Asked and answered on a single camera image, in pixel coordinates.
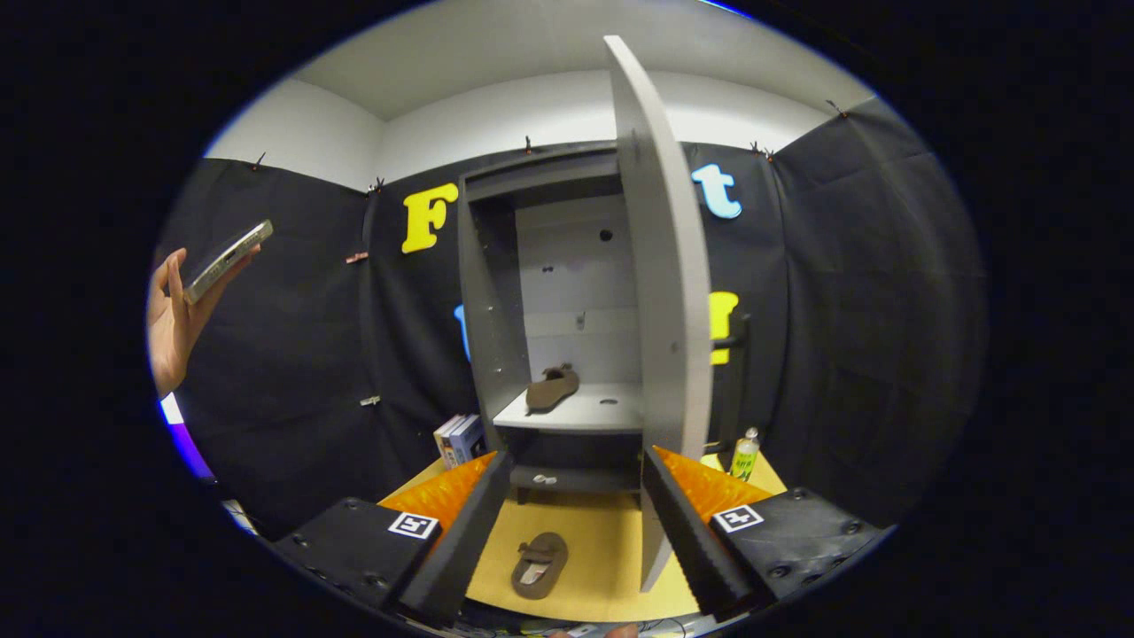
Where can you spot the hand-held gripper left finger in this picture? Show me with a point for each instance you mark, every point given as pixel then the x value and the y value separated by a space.
pixel 461 540

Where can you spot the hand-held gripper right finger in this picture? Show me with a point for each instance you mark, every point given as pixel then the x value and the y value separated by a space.
pixel 687 540

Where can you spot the brown shoe with bow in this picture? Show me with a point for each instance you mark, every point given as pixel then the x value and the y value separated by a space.
pixel 551 390

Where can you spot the beige shoe cabinet door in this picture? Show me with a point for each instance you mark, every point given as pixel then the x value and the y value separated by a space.
pixel 664 310

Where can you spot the grey shoe cabinet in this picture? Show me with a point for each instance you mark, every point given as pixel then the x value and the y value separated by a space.
pixel 496 310

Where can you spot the green drink bottle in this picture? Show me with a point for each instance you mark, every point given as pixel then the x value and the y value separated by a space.
pixel 744 459

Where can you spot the stack of white books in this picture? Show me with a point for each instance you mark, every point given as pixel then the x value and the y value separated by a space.
pixel 461 439

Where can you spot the black backdrop cloth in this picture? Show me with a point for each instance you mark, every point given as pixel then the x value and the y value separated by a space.
pixel 842 310

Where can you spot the silver smartphone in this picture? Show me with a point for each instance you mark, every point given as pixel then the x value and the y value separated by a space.
pixel 226 261

